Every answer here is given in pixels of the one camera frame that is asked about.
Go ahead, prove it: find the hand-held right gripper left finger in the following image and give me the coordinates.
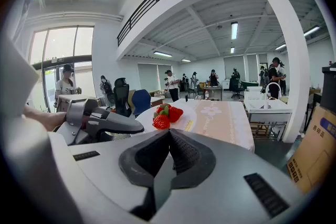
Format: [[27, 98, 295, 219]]
[[48, 128, 173, 221]]

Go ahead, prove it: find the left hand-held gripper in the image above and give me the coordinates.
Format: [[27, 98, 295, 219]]
[[0, 34, 145, 146]]

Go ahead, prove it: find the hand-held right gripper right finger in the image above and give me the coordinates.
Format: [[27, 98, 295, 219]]
[[154, 128, 317, 224]]

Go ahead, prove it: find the red strawberry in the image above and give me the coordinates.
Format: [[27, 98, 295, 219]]
[[167, 106, 184, 123], [152, 114, 171, 130], [155, 103, 172, 116]]

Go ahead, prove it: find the white round plate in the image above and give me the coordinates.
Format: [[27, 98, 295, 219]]
[[134, 101, 198, 137]]

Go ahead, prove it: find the table with patterned cloth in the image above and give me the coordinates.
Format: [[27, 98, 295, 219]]
[[170, 98, 256, 153]]

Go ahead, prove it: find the person's left hand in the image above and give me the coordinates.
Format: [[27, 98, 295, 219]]
[[23, 104, 67, 132]]

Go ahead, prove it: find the black mesh office chair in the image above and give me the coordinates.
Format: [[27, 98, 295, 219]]
[[113, 77, 132, 118]]

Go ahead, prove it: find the blue chair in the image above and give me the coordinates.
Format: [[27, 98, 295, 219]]
[[131, 89, 152, 116]]

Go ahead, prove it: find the white top wooden table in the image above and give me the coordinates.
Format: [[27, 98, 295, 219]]
[[150, 96, 166, 108], [56, 93, 102, 113]]

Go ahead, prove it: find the grey roller blind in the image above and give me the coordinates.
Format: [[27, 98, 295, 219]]
[[223, 56, 246, 81], [137, 63, 159, 92]]

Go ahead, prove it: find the metal rack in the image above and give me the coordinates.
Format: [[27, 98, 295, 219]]
[[248, 121, 287, 142]]

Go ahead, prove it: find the white sink table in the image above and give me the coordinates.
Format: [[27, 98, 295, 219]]
[[243, 86, 293, 141]]

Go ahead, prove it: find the white plastic basket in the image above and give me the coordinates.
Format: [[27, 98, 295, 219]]
[[244, 86, 264, 101]]

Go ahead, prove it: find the wooden desk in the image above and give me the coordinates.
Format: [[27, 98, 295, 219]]
[[203, 86, 224, 101]]

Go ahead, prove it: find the large glass window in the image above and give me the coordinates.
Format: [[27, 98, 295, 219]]
[[29, 25, 96, 113]]

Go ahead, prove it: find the black swivel chair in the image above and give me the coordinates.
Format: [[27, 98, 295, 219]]
[[229, 78, 245, 100]]

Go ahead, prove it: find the large cardboard box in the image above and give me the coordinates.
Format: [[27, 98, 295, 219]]
[[286, 105, 336, 195]]

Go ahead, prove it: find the white curved faucet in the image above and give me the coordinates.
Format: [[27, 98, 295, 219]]
[[265, 82, 282, 110]]

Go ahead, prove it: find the green table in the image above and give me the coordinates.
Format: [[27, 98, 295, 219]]
[[240, 80, 260, 90]]

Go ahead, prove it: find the black bin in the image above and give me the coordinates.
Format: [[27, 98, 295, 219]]
[[321, 61, 336, 113]]

